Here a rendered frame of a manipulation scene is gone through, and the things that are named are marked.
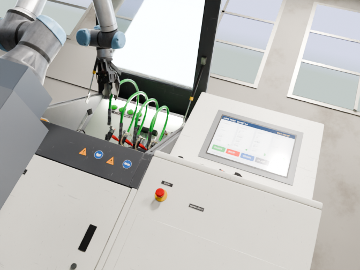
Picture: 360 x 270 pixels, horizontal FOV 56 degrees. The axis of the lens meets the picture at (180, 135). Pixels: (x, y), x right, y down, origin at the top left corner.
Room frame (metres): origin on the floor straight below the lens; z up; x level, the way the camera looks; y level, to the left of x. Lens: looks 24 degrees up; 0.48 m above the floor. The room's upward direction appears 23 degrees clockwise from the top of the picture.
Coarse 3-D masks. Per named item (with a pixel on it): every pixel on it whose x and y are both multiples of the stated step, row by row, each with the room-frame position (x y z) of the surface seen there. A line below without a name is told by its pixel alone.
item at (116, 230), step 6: (132, 192) 1.38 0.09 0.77; (132, 198) 1.38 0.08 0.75; (126, 204) 1.38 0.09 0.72; (126, 210) 1.38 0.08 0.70; (120, 216) 1.38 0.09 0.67; (120, 222) 1.38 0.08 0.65; (114, 228) 1.38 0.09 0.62; (120, 228) 1.38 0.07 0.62; (114, 234) 1.38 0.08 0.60; (108, 240) 1.39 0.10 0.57; (114, 240) 1.38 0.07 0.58; (108, 246) 1.38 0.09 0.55; (108, 252) 1.38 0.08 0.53; (102, 258) 1.38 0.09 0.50; (102, 264) 1.38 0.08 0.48
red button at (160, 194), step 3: (159, 189) 1.32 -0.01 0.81; (162, 189) 1.32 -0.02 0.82; (156, 192) 1.32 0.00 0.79; (159, 192) 1.31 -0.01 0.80; (162, 192) 1.31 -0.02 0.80; (165, 192) 1.35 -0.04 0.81; (156, 195) 1.32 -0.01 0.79; (159, 195) 1.31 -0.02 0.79; (162, 195) 1.31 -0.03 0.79; (165, 195) 1.35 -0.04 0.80; (156, 198) 1.35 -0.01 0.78; (159, 198) 1.35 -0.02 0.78; (162, 198) 1.35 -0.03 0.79; (165, 198) 1.34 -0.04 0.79
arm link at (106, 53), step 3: (96, 51) 1.43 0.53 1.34; (99, 51) 1.41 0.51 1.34; (102, 51) 1.40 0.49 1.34; (105, 51) 1.40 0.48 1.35; (108, 51) 1.41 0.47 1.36; (111, 51) 1.41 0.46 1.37; (99, 54) 1.42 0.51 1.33; (102, 54) 1.41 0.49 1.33; (105, 54) 1.41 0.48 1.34; (108, 54) 1.41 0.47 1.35; (111, 54) 1.43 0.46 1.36; (99, 57) 1.43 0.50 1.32; (102, 57) 1.42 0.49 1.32; (105, 57) 1.42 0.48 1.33; (108, 57) 1.43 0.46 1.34; (111, 57) 1.44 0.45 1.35
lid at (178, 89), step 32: (128, 0) 1.53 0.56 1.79; (160, 0) 1.45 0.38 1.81; (192, 0) 1.37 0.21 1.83; (128, 32) 1.68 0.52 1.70; (160, 32) 1.59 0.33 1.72; (192, 32) 1.51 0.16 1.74; (128, 64) 1.85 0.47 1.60; (160, 64) 1.75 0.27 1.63; (192, 64) 1.66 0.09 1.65; (128, 96) 2.02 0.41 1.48; (160, 96) 1.91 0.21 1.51
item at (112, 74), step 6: (102, 60) 1.41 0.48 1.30; (108, 60) 1.43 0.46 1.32; (102, 66) 1.44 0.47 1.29; (108, 66) 1.46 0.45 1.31; (96, 72) 1.46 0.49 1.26; (102, 72) 1.45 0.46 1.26; (108, 72) 1.44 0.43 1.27; (114, 72) 1.48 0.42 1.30; (96, 78) 1.48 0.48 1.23; (102, 78) 1.47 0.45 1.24; (108, 78) 1.45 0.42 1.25; (114, 78) 1.49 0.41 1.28
